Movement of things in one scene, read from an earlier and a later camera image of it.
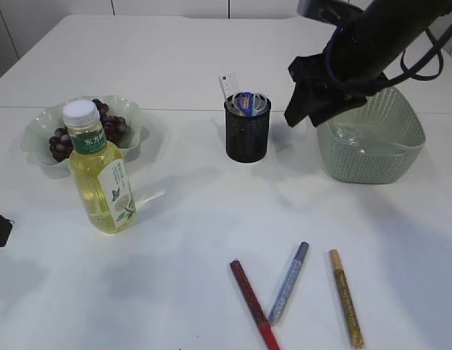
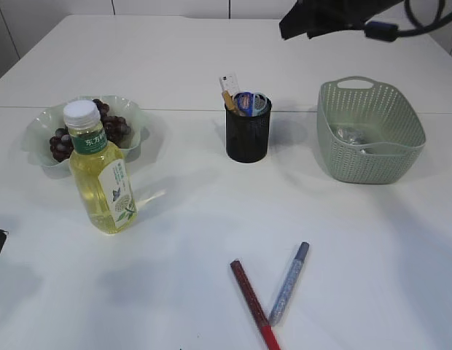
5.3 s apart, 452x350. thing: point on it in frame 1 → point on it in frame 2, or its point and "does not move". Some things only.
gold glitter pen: x=357 y=336 → x=228 y=100
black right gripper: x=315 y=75 → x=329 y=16
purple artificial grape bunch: x=117 y=130 does not move
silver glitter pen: x=288 y=284 does not move
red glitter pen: x=254 y=305 does not move
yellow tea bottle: x=100 y=171 does not move
